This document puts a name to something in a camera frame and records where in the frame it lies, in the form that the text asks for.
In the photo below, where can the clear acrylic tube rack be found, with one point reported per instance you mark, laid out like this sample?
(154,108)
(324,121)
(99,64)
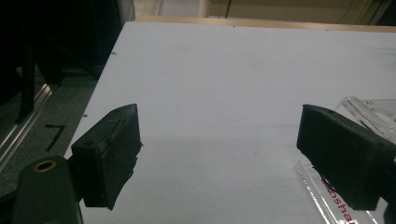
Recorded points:
(358,107)

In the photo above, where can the aluminium floor rail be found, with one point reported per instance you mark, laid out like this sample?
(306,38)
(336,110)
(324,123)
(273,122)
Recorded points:
(21,130)

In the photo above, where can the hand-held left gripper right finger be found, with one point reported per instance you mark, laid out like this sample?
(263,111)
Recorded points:
(342,155)

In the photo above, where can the black stand leg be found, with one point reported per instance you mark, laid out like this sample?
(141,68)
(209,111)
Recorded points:
(28,77)

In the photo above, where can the dark curtain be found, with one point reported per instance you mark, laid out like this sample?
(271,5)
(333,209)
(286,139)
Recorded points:
(9,46)

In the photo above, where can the black cabinet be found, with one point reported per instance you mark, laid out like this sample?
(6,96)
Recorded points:
(106,31)

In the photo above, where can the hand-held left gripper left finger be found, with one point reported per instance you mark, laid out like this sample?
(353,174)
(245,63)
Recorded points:
(106,158)

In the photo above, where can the beige wooden furniture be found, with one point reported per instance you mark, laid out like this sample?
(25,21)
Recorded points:
(280,7)

